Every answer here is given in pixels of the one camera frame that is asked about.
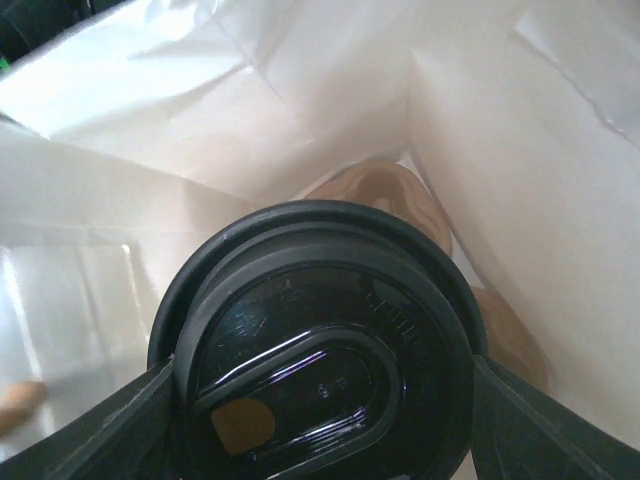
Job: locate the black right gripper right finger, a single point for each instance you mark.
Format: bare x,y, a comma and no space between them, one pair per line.
519,432

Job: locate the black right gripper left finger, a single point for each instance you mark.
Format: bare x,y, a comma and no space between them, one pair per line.
123,437

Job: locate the single brown cup carrier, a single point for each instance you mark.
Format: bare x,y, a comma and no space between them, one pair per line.
393,188

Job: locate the cream paper bag with handles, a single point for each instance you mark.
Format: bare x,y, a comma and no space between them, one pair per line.
129,140

